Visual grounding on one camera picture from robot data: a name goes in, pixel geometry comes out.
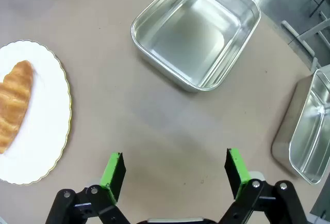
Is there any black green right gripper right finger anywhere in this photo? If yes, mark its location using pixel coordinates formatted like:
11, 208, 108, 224
218, 148, 309, 224

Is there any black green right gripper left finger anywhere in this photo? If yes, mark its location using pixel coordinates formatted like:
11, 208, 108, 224
45, 152, 129, 224

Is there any rectangular steel container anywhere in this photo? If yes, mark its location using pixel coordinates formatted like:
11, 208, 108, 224
130, 0, 261, 92
271, 65, 330, 185

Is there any white scalloped gold-rimmed plate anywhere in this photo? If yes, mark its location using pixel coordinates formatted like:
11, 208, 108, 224
0, 39, 72, 185

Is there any golden brown croissant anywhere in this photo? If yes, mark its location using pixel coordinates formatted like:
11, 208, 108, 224
0, 60, 35, 155

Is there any white table frame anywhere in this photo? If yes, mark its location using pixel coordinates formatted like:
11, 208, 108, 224
280, 9, 330, 73

